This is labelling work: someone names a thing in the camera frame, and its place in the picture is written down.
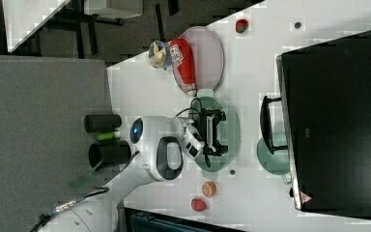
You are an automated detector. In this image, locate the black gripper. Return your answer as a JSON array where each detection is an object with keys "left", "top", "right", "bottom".
[{"left": 194, "top": 108, "right": 228, "bottom": 157}]

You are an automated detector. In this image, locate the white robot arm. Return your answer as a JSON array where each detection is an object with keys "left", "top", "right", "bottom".
[{"left": 30, "top": 108, "right": 235, "bottom": 232}]

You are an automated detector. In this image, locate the orange slice toy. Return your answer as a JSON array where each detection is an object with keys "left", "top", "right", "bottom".
[{"left": 202, "top": 181, "right": 216, "bottom": 198}]

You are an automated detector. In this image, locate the grey round plate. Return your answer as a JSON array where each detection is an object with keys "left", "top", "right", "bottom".
[{"left": 169, "top": 26, "right": 224, "bottom": 97}]

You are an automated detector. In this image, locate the red ketchup bottle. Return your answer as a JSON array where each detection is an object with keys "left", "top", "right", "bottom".
[{"left": 170, "top": 38, "right": 197, "bottom": 97}]

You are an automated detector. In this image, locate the red tomato toy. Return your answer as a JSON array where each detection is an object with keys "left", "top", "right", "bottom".
[{"left": 191, "top": 198, "right": 207, "bottom": 212}]

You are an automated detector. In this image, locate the beige plush toy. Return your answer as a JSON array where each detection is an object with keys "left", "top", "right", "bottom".
[{"left": 149, "top": 43, "right": 165, "bottom": 68}]

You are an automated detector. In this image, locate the green mug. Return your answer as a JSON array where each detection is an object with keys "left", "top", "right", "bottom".
[{"left": 257, "top": 132, "right": 292, "bottom": 185}]

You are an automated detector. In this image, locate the blue bowl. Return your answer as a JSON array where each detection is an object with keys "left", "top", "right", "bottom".
[{"left": 148, "top": 41, "right": 172, "bottom": 70}]

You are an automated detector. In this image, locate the large black cylinder container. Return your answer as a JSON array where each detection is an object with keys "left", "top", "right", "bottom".
[{"left": 88, "top": 140, "right": 131, "bottom": 168}]

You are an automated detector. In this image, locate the red strawberry toy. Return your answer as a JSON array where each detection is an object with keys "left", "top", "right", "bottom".
[{"left": 235, "top": 19, "right": 249, "bottom": 34}]

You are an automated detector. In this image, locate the small black cylinder container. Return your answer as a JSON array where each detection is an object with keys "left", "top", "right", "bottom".
[{"left": 84, "top": 115, "right": 122, "bottom": 132}]

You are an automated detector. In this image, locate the black toaster oven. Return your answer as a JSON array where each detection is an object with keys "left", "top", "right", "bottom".
[{"left": 260, "top": 30, "right": 371, "bottom": 219}]

